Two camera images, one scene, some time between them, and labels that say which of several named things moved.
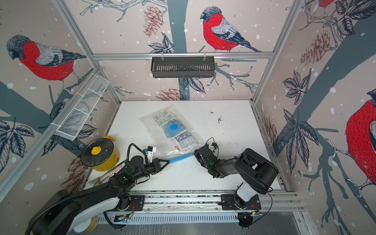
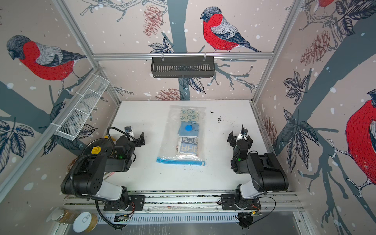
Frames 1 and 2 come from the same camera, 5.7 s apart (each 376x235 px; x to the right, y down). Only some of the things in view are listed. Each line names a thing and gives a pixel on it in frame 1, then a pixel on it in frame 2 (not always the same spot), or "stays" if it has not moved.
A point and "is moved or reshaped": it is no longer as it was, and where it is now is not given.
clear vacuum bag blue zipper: x=172 y=132 is moved or reshaped
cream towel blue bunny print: x=162 y=117 to x=189 y=114
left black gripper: x=155 y=162 to x=138 y=144
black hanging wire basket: x=182 y=67 stays
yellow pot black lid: x=101 y=153 stays
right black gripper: x=198 y=153 to x=233 y=143
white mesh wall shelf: x=82 y=107 stays
